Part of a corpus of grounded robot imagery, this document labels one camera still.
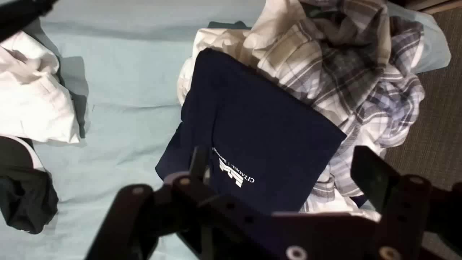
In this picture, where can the wooden frame bed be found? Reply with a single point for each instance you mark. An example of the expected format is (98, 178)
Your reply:
(130, 95)

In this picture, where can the plaid checked shirt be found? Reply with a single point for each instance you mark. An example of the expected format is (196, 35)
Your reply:
(347, 62)

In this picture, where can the white garment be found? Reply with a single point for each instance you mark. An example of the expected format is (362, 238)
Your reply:
(29, 95)

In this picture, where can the navy t-shirt with white print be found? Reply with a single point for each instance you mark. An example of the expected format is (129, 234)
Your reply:
(254, 124)

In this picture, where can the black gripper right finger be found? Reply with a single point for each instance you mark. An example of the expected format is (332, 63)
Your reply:
(398, 206)

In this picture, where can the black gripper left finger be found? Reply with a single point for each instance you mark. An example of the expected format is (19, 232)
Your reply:
(139, 211)

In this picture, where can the black garment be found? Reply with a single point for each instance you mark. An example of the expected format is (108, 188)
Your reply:
(23, 196)

